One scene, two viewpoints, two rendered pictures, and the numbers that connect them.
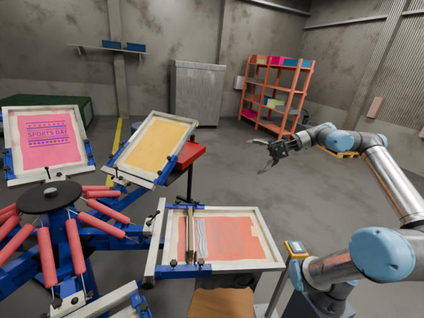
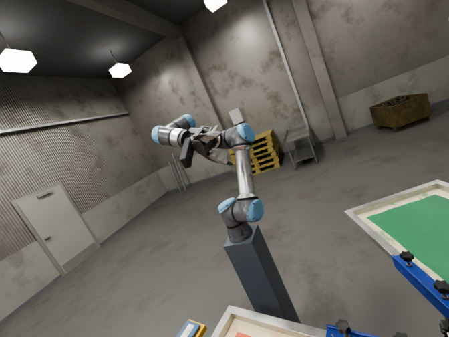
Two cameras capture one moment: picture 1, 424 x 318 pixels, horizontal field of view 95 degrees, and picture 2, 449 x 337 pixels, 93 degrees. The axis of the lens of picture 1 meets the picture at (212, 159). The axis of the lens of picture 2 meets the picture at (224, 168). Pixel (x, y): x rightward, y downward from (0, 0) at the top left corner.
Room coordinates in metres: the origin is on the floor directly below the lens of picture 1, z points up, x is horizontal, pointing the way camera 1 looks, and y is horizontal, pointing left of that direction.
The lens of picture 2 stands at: (1.27, 0.34, 1.85)
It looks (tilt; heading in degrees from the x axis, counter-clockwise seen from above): 11 degrees down; 229
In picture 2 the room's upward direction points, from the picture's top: 24 degrees counter-clockwise
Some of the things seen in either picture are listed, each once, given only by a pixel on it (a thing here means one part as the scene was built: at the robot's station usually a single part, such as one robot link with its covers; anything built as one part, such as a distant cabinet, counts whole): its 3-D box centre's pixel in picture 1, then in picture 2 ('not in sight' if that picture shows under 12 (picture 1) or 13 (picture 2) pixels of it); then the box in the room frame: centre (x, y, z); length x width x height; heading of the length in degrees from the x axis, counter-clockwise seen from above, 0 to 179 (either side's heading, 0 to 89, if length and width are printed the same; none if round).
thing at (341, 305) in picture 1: (329, 291); (237, 227); (0.55, -0.59, 1.25); 0.15 x 0.15 x 0.10
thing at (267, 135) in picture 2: not in sight; (256, 153); (-3.99, -3.93, 0.51); 1.43 x 0.98 x 1.01; 113
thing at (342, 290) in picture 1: (337, 275); (230, 210); (0.55, -0.58, 1.37); 0.13 x 0.12 x 0.14; 95
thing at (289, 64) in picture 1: (269, 95); not in sight; (7.36, -1.79, 1.27); 2.78 x 0.74 x 2.53; 23
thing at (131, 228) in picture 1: (141, 230); not in sight; (0.98, 0.44, 1.02); 0.17 x 0.06 x 0.05; 99
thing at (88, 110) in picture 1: (49, 114); not in sight; (5.22, 4.64, 0.37); 1.87 x 1.71 x 0.74; 113
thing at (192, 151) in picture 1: (179, 152); not in sight; (2.23, 0.42, 1.06); 0.61 x 0.46 x 0.12; 159
